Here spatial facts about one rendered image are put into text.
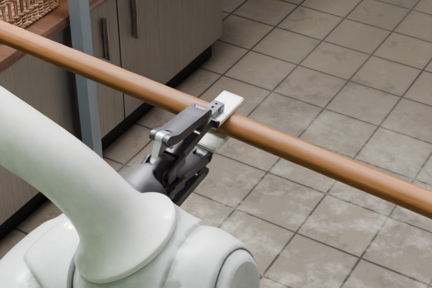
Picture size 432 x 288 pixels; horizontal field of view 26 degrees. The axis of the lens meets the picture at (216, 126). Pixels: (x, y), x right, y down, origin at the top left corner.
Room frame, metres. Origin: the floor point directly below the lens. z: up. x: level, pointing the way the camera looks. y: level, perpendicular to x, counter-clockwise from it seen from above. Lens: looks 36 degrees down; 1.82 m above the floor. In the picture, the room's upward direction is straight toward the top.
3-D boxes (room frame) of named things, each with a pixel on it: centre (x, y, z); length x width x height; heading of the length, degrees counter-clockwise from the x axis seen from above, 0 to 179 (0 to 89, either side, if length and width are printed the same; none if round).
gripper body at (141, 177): (0.82, 0.08, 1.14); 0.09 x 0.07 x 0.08; 149
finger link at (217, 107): (0.93, 0.01, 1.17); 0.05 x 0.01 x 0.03; 149
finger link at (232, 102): (0.95, 0.00, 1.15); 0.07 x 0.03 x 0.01; 149
